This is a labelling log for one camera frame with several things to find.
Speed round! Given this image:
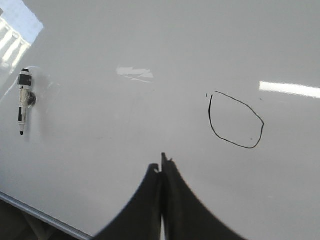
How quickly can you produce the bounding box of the black and white whiteboard marker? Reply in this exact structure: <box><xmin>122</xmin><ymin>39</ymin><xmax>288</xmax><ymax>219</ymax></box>
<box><xmin>17</xmin><ymin>68</ymin><xmax>37</xmax><ymax>136</ymax></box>

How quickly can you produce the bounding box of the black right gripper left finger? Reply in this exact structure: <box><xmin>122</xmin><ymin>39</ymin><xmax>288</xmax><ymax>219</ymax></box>
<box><xmin>93</xmin><ymin>163</ymin><xmax>162</xmax><ymax>240</ymax></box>

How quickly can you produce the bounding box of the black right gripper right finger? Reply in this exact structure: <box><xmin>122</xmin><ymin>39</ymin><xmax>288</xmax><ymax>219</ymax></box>
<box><xmin>161</xmin><ymin>152</ymin><xmax>244</xmax><ymax>240</ymax></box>

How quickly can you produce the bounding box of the white whiteboard with aluminium frame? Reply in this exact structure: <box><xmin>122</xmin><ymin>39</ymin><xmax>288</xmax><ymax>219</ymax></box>
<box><xmin>0</xmin><ymin>0</ymin><xmax>320</xmax><ymax>240</ymax></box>

